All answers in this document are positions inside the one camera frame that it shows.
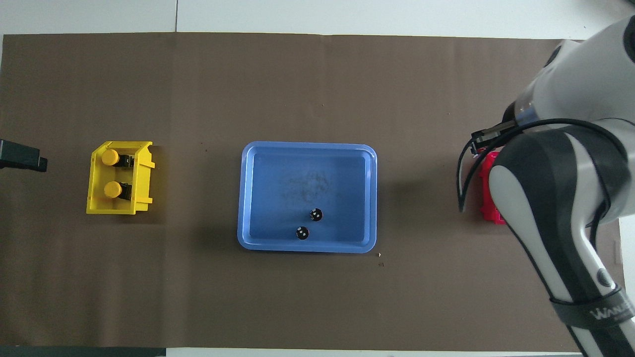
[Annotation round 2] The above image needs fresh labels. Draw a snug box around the blue plastic tray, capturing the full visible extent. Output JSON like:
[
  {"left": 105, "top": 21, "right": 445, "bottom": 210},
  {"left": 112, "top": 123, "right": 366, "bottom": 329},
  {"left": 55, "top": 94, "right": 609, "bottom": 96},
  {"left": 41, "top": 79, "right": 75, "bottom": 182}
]
[{"left": 237, "top": 141, "right": 378, "bottom": 254}]

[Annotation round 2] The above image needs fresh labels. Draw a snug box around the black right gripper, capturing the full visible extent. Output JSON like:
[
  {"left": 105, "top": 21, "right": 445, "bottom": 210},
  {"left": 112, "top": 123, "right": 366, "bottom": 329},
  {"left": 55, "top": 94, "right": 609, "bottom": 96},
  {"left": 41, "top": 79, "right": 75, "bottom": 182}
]
[{"left": 471, "top": 102, "right": 519, "bottom": 155}]

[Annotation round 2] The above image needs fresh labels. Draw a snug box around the yellow plastic bin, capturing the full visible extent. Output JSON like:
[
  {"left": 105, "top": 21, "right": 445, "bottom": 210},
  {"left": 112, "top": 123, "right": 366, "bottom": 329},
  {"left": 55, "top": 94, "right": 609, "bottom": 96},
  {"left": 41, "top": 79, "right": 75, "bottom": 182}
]
[{"left": 86, "top": 141, "right": 155, "bottom": 215}]

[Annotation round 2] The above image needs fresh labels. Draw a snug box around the yellow push button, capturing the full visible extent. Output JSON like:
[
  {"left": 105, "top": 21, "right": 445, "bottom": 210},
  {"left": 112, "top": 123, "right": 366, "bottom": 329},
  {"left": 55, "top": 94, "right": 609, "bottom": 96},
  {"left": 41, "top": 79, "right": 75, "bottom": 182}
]
[
  {"left": 104, "top": 181, "right": 132, "bottom": 201},
  {"left": 101, "top": 149, "right": 135, "bottom": 168}
]

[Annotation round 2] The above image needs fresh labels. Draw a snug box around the brown paper mat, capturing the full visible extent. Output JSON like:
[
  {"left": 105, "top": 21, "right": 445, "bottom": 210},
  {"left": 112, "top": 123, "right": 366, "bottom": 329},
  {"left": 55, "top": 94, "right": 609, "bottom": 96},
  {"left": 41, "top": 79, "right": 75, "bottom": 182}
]
[{"left": 0, "top": 32, "right": 624, "bottom": 351}]

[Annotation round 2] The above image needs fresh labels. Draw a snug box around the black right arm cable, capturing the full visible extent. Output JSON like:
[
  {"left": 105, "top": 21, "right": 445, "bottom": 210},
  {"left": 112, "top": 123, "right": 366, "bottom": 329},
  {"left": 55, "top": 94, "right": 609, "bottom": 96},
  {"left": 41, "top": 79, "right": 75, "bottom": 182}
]
[{"left": 456, "top": 118, "right": 628, "bottom": 238}]

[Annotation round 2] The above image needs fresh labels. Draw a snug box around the red plastic bin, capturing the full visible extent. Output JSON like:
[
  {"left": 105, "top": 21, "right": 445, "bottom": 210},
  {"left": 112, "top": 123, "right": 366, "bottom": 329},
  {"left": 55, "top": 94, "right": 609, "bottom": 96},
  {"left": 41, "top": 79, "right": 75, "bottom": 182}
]
[{"left": 479, "top": 151, "right": 508, "bottom": 225}]

